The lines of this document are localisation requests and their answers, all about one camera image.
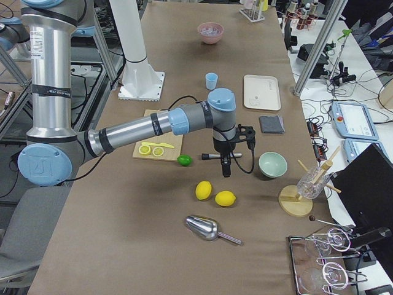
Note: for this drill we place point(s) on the grey folded cloth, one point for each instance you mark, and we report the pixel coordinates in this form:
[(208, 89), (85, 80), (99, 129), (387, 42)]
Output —
[(272, 124)]

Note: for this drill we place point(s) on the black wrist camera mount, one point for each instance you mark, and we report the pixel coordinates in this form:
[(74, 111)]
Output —
[(246, 134)]

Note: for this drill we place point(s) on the teach pendant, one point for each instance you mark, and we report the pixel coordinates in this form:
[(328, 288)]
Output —
[(354, 147), (353, 120)]

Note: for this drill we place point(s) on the aluminium frame post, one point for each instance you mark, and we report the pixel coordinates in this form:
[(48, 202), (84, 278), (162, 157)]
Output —
[(333, 15)]

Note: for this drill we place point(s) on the teach pendant upper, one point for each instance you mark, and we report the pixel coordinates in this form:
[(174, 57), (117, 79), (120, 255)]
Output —
[(353, 120)]

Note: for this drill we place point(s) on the wooden cutting board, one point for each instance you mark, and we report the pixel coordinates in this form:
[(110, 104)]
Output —
[(169, 155)]

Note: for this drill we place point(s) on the grey chair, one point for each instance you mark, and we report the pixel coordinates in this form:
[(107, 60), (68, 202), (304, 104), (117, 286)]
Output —
[(28, 234)]

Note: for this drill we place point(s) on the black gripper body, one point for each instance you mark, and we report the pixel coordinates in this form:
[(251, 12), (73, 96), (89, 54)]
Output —
[(223, 147)]

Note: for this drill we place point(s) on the cream rabbit tray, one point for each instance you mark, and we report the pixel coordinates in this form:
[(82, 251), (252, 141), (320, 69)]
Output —
[(261, 92)]

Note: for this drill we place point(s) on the teach pendant lower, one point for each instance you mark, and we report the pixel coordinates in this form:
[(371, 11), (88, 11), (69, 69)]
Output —
[(354, 147)]

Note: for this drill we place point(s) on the yellow plastic knife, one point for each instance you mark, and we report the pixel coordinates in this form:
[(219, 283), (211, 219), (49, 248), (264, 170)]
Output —
[(164, 145)]

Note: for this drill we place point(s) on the yellow lemon near board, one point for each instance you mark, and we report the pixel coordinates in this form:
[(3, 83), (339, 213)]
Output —
[(203, 190)]

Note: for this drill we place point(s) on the black monitor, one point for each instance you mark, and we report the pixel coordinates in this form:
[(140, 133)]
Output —
[(366, 189)]

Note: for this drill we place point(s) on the metal ice scoop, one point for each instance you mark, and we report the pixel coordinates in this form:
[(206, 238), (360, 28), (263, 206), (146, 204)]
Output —
[(208, 229)]

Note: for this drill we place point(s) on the light blue plastic cup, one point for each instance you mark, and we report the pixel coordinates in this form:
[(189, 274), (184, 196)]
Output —
[(211, 80)]

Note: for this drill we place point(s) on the mint green bowl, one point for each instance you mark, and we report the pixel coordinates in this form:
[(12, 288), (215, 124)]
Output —
[(272, 164)]

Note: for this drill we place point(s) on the wooden glass stand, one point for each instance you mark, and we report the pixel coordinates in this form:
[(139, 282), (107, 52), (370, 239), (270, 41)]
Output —
[(291, 201)]

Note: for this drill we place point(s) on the lemon slice inner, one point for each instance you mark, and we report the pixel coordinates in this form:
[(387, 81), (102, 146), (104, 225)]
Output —
[(158, 151)]

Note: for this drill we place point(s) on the steel muddler black tip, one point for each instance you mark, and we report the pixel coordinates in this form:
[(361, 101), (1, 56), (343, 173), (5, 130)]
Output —
[(207, 156)]

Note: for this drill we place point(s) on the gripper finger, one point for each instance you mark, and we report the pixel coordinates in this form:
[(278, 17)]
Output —
[(226, 169)]

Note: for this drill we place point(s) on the white test tube rack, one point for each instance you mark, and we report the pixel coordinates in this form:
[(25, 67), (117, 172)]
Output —
[(252, 9)]

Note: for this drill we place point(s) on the green lime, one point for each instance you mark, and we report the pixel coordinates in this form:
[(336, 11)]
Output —
[(184, 160)]

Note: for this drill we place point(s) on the pink bowl of ice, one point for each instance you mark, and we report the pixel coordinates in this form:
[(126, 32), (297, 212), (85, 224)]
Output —
[(210, 32)]

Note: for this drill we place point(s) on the clear patterned glass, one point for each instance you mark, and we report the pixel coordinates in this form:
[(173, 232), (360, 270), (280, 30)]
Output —
[(312, 183)]

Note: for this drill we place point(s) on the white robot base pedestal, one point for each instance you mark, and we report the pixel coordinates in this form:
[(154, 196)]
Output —
[(139, 81)]

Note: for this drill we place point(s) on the wire glass rack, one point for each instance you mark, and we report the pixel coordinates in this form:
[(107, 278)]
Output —
[(317, 262)]

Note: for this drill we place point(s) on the yellow lemon far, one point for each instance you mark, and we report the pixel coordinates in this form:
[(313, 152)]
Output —
[(225, 198)]

